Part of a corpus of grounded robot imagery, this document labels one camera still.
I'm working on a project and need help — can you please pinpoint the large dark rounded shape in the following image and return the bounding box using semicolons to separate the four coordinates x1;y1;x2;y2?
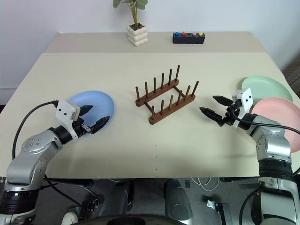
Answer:
163;178;193;221

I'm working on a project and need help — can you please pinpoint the white bubbly plant pot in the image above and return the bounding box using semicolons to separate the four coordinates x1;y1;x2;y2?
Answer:
127;24;149;46

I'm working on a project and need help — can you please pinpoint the thin black cable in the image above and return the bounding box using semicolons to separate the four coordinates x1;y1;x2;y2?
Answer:
42;175;96;211

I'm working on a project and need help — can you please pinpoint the metal bracket on floor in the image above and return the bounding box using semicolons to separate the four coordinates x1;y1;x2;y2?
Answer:
206;199;232;225

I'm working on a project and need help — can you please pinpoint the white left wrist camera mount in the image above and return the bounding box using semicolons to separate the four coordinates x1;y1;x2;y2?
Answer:
55;100;82;140

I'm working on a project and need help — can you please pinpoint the green plate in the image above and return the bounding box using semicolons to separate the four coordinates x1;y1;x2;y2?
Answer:
241;75;293;103

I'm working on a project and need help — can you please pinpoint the black button box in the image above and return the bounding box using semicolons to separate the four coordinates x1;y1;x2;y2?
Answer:
172;31;206;45

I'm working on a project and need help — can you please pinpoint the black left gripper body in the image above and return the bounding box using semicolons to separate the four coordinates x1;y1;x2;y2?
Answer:
71;118;95;139

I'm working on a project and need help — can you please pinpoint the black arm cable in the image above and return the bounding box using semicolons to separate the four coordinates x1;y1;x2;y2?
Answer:
12;100;59;160
231;109;300;136

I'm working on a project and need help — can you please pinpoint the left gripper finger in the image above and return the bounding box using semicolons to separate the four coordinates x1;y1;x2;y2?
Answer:
79;105;94;116
90;115;111;135

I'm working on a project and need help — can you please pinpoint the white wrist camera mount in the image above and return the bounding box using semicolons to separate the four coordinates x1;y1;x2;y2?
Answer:
232;88;253;130
55;100;82;140

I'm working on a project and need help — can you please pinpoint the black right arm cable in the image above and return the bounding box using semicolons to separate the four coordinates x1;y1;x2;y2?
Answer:
231;109;300;136

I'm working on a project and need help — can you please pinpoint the white rounded object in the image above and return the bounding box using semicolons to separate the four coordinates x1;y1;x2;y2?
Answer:
61;210;80;225

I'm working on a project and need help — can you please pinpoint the pink-red plate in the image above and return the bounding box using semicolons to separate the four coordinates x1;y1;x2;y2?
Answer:
251;97;300;154

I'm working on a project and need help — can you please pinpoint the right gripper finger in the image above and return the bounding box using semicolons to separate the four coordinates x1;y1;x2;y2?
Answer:
212;95;233;106
199;107;223;123

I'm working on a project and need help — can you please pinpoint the white cable under table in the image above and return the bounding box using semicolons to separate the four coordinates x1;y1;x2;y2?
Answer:
190;177;220;192

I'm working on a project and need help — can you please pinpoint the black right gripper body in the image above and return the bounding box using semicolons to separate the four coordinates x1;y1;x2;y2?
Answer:
217;100;242;128

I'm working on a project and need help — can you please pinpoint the blue plate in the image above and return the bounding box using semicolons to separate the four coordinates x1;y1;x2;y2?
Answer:
67;90;116;136

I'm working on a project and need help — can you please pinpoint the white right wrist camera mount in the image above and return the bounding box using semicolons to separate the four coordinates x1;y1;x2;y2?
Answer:
232;88;253;130

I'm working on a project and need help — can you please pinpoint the green leafy plant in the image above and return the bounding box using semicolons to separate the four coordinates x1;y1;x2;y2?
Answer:
112;0;149;28

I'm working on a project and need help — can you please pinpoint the wooden dish rack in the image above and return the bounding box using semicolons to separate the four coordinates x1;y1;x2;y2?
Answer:
135;65;200;125

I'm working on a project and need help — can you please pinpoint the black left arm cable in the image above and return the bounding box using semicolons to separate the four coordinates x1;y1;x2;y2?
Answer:
12;100;59;160

